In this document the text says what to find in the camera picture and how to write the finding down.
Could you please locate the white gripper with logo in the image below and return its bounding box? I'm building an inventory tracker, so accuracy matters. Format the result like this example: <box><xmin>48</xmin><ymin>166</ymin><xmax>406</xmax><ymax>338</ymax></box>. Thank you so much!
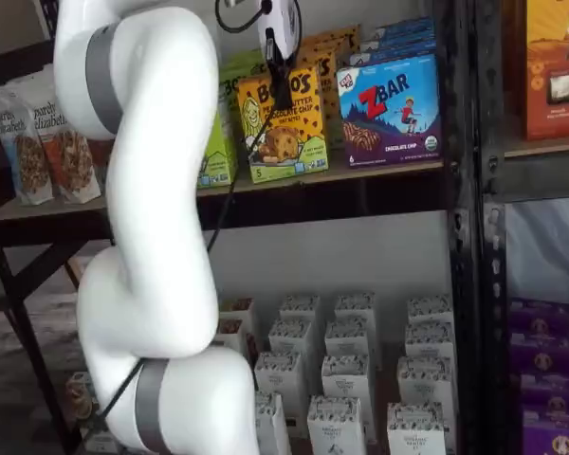
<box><xmin>253</xmin><ymin>0</ymin><xmax>301</xmax><ymax>111</ymax></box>

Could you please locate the orange Bobo's peanut butter box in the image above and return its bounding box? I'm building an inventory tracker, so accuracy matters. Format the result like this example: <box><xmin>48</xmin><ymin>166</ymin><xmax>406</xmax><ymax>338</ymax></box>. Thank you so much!
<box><xmin>310</xmin><ymin>24</ymin><xmax>362</xmax><ymax>53</ymax></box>
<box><xmin>236</xmin><ymin>65</ymin><xmax>330</xmax><ymax>185</ymax></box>
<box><xmin>288</xmin><ymin>49</ymin><xmax>339</xmax><ymax>149</ymax></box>
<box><xmin>299</xmin><ymin>33</ymin><xmax>355</xmax><ymax>61</ymax></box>

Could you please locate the blue Zbar chocolate chip box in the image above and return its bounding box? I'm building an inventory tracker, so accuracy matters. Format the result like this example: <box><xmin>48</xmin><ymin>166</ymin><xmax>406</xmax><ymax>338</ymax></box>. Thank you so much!
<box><xmin>336</xmin><ymin>52</ymin><xmax>442</xmax><ymax>167</ymax></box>
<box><xmin>359</xmin><ymin>27</ymin><xmax>433</xmax><ymax>53</ymax></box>
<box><xmin>348</xmin><ymin>40</ymin><xmax>437</xmax><ymax>67</ymax></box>
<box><xmin>372</xmin><ymin>16</ymin><xmax>432</xmax><ymax>42</ymax></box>

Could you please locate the black metal shelf unit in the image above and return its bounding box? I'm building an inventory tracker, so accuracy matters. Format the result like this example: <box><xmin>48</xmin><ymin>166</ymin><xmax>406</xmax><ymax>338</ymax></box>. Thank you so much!
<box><xmin>0</xmin><ymin>0</ymin><xmax>485</xmax><ymax>455</ymax></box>

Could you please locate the white organic pantry box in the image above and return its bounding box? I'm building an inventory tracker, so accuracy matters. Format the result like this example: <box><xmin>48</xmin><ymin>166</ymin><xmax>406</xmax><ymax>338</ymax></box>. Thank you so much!
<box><xmin>397</xmin><ymin>357</ymin><xmax>455</xmax><ymax>409</ymax></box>
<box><xmin>254</xmin><ymin>353</ymin><xmax>305</xmax><ymax>423</ymax></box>
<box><xmin>321</xmin><ymin>355</ymin><xmax>372</xmax><ymax>404</ymax></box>
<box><xmin>307</xmin><ymin>395</ymin><xmax>367</xmax><ymax>455</ymax></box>
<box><xmin>254</xmin><ymin>391</ymin><xmax>293</xmax><ymax>455</ymax></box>
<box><xmin>324</xmin><ymin>319</ymin><xmax>372</xmax><ymax>361</ymax></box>
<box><xmin>268</xmin><ymin>318</ymin><xmax>314</xmax><ymax>364</ymax></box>
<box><xmin>335</xmin><ymin>293</ymin><xmax>376</xmax><ymax>328</ymax></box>
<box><xmin>404</xmin><ymin>321</ymin><xmax>455</xmax><ymax>364</ymax></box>
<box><xmin>387</xmin><ymin>402</ymin><xmax>447</xmax><ymax>455</ymax></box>
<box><xmin>280</xmin><ymin>296</ymin><xmax>321</xmax><ymax>328</ymax></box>
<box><xmin>407</xmin><ymin>296</ymin><xmax>454</xmax><ymax>328</ymax></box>

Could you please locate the white box with brown top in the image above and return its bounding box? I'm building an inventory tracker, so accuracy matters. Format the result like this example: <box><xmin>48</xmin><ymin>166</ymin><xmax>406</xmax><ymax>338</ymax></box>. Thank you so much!
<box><xmin>219</xmin><ymin>297</ymin><xmax>256</xmax><ymax>333</ymax></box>
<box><xmin>212</xmin><ymin>318</ymin><xmax>246</xmax><ymax>355</ymax></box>

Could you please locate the large orange snack box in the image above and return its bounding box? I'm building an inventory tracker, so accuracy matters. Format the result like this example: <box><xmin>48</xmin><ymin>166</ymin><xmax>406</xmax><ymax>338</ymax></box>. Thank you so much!
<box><xmin>505</xmin><ymin>0</ymin><xmax>569</xmax><ymax>141</ymax></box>

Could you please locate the dark grey metal shelf unit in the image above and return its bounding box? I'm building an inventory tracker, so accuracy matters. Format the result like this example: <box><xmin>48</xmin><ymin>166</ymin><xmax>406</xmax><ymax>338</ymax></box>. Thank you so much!
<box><xmin>473</xmin><ymin>0</ymin><xmax>569</xmax><ymax>455</ymax></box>

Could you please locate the purple snack box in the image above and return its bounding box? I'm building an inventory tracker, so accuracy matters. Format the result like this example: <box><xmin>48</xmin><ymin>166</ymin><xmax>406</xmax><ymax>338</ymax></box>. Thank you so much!
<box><xmin>509</xmin><ymin>331</ymin><xmax>569</xmax><ymax>376</ymax></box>
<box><xmin>521</xmin><ymin>409</ymin><xmax>569</xmax><ymax>455</ymax></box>
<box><xmin>509</xmin><ymin>298</ymin><xmax>569</xmax><ymax>337</ymax></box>
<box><xmin>519</xmin><ymin>372</ymin><xmax>569</xmax><ymax>414</ymax></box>

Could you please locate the orange purely elizabeth granola bag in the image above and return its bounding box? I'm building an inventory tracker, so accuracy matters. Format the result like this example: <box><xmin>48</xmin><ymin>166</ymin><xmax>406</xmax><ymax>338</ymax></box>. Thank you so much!
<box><xmin>7</xmin><ymin>64</ymin><xmax>103</xmax><ymax>205</ymax></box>

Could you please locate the blue purely elizabeth granola bag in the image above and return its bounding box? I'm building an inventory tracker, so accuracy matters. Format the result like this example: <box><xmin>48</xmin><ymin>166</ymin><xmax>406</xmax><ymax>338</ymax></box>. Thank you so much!
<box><xmin>0</xmin><ymin>86</ymin><xmax>56</xmax><ymax>207</ymax></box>

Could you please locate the cookie print package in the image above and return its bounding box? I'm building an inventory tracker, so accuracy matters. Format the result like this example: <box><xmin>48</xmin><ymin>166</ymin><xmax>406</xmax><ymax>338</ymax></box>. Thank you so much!
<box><xmin>65</xmin><ymin>372</ymin><xmax>95</xmax><ymax>422</ymax></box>

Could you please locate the small white carton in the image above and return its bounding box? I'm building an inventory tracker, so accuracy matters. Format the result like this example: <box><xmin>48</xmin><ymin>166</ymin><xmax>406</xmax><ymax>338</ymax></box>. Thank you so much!
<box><xmin>83</xmin><ymin>425</ymin><xmax>122</xmax><ymax>455</ymax></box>

